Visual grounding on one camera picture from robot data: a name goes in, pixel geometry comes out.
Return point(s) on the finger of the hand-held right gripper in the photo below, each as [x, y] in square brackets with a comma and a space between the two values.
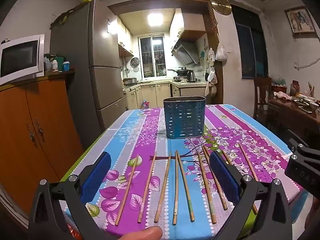
[306, 151]

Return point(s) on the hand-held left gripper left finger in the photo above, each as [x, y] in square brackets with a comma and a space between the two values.
[96, 177]

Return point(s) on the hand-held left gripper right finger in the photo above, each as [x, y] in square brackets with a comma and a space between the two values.
[223, 180]

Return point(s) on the group of wooden chopsticks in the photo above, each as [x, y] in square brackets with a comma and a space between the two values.
[176, 187]

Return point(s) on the blue perforated utensil holder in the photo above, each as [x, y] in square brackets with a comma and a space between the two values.
[184, 118]

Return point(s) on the person's left hand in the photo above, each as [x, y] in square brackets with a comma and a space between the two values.
[145, 233]

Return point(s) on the dark wooden side table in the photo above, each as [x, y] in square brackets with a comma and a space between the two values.
[292, 116]

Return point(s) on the group of food bowls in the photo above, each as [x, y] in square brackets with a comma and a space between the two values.
[305, 101]

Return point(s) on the pink cloth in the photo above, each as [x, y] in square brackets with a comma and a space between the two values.
[282, 95]

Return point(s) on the small cup with sticks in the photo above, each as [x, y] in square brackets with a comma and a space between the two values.
[311, 90]

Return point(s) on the red glass jar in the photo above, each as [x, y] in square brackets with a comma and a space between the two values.
[295, 88]

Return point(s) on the red bowl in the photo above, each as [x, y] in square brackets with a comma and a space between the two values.
[279, 88]

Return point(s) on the wooden chair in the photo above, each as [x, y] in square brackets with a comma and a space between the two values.
[262, 97]

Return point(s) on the teal plastic basket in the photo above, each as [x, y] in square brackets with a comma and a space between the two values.
[279, 82]

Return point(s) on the floral striped tablecloth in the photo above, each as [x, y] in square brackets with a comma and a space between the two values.
[155, 130]

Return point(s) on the orange wooden cabinet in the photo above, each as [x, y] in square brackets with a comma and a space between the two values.
[30, 135]

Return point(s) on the bottles on kitchen floor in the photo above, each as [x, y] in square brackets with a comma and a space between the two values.
[145, 104]

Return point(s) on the beige kitchen base cabinets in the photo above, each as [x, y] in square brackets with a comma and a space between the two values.
[150, 95]

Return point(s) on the steel cooking pot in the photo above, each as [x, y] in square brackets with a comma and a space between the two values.
[130, 81]

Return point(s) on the hanging cloth bags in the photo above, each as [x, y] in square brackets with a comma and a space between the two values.
[211, 78]

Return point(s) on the black hanging spatula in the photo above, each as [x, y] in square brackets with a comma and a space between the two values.
[206, 75]

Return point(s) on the steel kettle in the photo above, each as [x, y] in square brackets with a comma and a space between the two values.
[191, 76]

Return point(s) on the grey refrigerator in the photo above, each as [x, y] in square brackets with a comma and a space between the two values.
[100, 62]

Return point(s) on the black wok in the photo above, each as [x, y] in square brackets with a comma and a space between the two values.
[182, 71]

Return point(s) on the dark room window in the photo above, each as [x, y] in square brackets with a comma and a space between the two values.
[250, 47]

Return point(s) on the white medicine bottle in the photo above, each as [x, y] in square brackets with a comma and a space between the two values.
[54, 65]

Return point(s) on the green container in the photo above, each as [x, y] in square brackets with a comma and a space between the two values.
[60, 63]

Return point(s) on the round hanging strainer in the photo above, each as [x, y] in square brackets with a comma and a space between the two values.
[135, 62]

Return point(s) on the white hanging plastic bag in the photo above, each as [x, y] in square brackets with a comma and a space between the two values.
[221, 53]

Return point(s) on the framed elephant picture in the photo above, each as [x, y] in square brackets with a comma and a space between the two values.
[300, 20]

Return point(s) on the barred kitchen window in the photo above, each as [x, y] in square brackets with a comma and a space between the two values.
[152, 56]

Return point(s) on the steel range hood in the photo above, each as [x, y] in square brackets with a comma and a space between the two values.
[185, 51]

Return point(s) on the white microwave oven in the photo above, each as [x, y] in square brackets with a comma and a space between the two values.
[20, 57]

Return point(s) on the fridge sticker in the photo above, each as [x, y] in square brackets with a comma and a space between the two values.
[108, 25]

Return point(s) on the square ceiling light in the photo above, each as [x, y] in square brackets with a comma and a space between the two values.
[155, 18]

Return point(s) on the flower wall sticker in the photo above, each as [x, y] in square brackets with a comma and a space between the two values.
[203, 52]

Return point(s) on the beige wall cabinet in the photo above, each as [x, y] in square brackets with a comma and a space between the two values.
[190, 25]
[125, 40]

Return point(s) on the brown door frame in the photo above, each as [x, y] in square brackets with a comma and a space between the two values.
[212, 30]

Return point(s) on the gold round wall clock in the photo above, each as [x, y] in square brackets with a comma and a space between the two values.
[220, 5]

